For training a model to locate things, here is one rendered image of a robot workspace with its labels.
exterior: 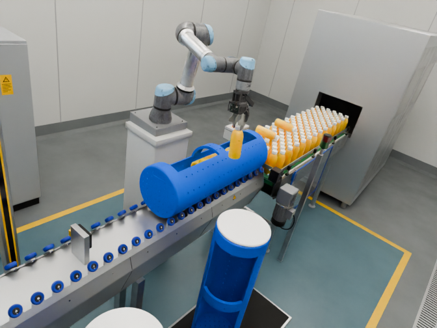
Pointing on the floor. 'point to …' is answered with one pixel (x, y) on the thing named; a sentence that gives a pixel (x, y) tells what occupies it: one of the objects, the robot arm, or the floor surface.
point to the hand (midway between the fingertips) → (238, 126)
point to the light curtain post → (6, 214)
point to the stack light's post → (301, 205)
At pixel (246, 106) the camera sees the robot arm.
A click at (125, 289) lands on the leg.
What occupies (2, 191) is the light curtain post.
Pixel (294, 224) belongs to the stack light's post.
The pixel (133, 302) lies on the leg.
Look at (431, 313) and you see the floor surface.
